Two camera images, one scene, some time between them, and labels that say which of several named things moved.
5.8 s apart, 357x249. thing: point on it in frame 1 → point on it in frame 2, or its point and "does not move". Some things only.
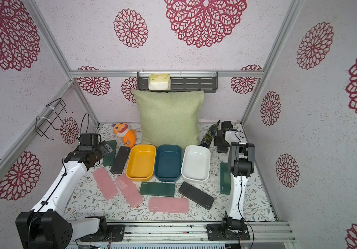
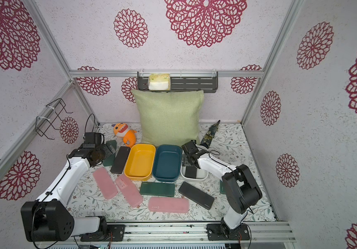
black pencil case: [120, 160] does not move
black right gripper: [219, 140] → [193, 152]
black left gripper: [105, 149] does not move
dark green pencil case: [110, 159] does not move
